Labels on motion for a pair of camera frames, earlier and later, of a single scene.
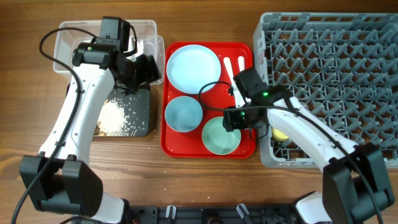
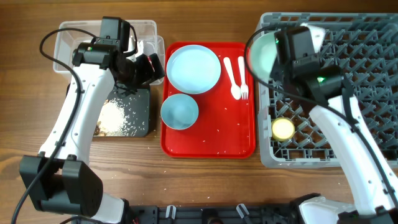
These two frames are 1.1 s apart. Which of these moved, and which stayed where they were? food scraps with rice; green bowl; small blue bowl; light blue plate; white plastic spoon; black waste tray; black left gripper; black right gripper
Moved: green bowl; black right gripper; small blue bowl
Stayed: light blue plate; black waste tray; food scraps with rice; white plastic spoon; black left gripper
